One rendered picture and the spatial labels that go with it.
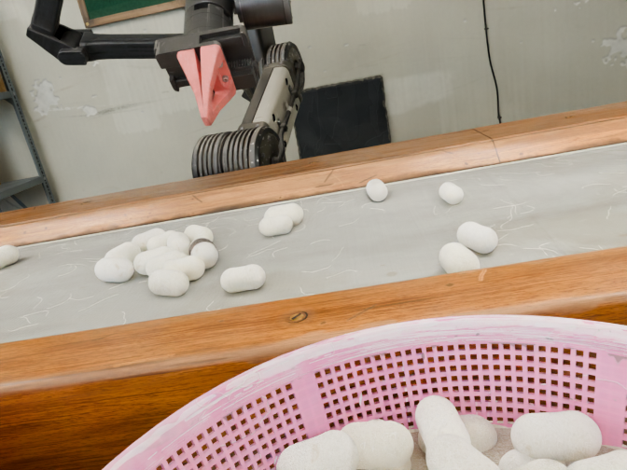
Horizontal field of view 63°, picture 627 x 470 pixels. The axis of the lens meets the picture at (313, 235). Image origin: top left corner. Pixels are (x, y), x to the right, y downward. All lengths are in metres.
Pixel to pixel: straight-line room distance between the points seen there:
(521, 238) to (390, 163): 0.24
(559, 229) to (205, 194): 0.39
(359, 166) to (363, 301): 0.34
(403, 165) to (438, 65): 1.92
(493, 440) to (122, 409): 0.18
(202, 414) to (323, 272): 0.19
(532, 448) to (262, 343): 0.12
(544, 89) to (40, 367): 2.46
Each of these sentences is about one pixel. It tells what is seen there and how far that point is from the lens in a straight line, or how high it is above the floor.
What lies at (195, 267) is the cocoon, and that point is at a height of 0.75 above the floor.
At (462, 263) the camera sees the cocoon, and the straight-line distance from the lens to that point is 0.33.
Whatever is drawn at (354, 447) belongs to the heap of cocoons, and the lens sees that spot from 0.22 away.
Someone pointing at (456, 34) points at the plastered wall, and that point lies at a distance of 2.51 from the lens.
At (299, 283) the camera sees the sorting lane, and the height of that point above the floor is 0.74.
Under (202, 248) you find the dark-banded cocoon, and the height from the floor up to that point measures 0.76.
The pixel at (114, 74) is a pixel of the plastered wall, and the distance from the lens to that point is 2.80.
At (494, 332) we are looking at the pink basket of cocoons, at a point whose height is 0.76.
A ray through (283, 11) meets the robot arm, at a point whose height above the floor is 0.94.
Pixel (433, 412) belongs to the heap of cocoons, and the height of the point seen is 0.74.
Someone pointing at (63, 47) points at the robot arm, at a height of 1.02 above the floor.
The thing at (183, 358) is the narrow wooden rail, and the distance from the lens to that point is 0.27.
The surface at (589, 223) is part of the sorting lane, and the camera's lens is 0.43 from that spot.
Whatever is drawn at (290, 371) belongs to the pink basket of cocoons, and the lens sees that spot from 0.23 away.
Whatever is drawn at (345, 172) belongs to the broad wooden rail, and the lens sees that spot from 0.60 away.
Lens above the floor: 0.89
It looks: 19 degrees down
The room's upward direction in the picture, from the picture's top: 11 degrees counter-clockwise
